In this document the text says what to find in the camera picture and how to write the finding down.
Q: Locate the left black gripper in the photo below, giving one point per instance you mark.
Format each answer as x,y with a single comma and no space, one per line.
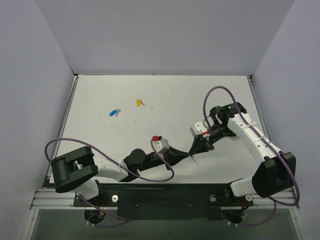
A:
167,155

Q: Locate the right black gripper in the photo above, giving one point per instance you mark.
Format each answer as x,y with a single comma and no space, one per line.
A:
206,142

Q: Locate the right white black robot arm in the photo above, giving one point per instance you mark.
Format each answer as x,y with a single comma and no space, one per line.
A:
275,169

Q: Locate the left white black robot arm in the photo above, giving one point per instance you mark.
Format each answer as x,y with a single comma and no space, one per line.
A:
75,170

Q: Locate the large metal keyring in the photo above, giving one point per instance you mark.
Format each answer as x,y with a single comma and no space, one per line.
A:
232,137

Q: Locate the yellow tag key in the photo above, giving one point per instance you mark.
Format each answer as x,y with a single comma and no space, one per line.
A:
139,103

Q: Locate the blue tag key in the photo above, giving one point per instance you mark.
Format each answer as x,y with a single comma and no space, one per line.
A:
114,113

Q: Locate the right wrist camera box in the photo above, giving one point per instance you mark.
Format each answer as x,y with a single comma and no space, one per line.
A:
198,129

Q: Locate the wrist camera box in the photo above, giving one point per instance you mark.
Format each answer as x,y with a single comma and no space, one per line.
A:
160,144
198,129

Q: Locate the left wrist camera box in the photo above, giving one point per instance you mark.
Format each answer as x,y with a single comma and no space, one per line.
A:
160,144

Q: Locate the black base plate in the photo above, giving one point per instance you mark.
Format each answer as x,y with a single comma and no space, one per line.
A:
170,201

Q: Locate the aluminium frame rail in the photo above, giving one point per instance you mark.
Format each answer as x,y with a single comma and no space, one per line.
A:
48,199

